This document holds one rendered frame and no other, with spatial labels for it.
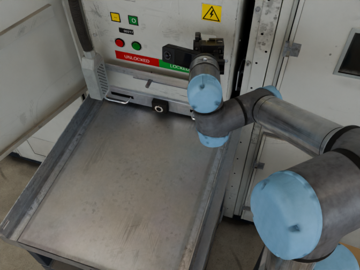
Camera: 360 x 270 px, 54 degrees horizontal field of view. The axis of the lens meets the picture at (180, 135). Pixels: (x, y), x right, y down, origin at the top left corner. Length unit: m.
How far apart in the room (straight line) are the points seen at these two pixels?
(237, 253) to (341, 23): 1.33
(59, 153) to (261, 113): 0.76
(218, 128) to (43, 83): 0.76
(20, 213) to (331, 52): 1.04
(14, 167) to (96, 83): 1.34
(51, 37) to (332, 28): 0.90
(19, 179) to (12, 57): 1.26
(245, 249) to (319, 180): 1.53
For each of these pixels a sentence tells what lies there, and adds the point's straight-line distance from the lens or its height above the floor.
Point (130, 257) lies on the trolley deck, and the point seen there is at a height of 0.85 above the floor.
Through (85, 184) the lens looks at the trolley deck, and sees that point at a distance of 1.23.
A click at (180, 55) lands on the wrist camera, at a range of 0.94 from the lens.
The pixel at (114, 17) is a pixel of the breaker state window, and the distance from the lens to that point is 1.18.
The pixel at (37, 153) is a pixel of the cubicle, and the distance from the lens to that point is 2.28.
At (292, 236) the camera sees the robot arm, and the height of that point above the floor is 1.43.
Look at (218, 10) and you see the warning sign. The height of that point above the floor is 1.32.
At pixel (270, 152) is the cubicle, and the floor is 0.71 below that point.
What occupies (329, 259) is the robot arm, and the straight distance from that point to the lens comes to 0.92.
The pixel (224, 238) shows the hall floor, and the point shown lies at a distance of 2.02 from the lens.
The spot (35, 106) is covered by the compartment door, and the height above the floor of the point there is 0.92.
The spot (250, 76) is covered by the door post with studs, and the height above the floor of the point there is 1.06.
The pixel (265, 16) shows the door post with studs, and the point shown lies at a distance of 1.08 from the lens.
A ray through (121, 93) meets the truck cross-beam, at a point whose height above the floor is 0.90.
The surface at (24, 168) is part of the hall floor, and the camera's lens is 2.45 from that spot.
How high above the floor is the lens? 1.87
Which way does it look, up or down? 52 degrees down
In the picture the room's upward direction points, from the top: 1 degrees counter-clockwise
